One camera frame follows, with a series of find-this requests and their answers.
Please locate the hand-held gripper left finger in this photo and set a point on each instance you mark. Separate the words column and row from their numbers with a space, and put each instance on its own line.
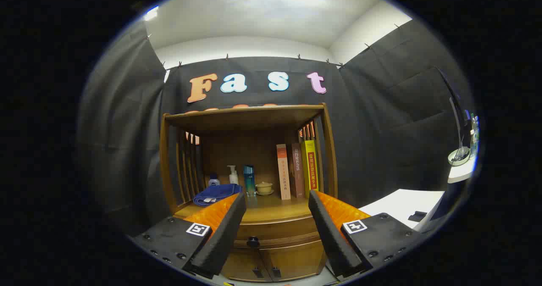
column 224, row 235

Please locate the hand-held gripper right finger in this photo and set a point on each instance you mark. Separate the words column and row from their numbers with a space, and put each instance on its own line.
column 330, row 235

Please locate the wooden cabinet door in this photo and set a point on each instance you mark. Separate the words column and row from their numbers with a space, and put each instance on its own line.
column 296, row 260
column 241, row 267

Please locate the wooden countertop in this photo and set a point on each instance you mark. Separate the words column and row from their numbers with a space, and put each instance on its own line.
column 271, row 207

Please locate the wooden cabinet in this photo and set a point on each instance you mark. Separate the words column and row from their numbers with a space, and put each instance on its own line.
column 245, row 117

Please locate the blue folded towel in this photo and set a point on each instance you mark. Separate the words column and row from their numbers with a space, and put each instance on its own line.
column 216, row 191

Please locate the small white blue-capped bottle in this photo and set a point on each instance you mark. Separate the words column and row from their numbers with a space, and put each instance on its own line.
column 214, row 181

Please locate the white pump bottle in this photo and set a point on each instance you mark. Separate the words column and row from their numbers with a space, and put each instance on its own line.
column 233, row 178

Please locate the tall blue glass bottle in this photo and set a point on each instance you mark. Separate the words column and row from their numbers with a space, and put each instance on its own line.
column 249, row 182

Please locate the pale yellow lidded teacup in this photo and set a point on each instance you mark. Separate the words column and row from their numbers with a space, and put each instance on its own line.
column 264, row 188

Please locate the yellow book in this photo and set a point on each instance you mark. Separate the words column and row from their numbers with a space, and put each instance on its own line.
column 311, row 167

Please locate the white table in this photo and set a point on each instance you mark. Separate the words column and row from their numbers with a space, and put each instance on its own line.
column 394, row 203

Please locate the brown book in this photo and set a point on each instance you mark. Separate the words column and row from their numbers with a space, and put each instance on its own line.
column 297, row 171

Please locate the orange and white book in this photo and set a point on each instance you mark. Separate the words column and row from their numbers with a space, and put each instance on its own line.
column 283, row 171

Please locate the small black object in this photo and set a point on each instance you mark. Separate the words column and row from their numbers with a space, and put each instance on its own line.
column 417, row 216

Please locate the black backdrop cloth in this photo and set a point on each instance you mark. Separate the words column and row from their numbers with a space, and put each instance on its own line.
column 381, row 129

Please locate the white side desk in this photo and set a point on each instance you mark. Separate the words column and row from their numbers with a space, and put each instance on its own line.
column 460, row 173

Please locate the white round bowl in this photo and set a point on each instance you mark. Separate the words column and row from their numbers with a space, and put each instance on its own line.
column 458, row 158

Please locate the clear plastic bottle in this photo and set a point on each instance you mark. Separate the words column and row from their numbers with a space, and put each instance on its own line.
column 474, row 137

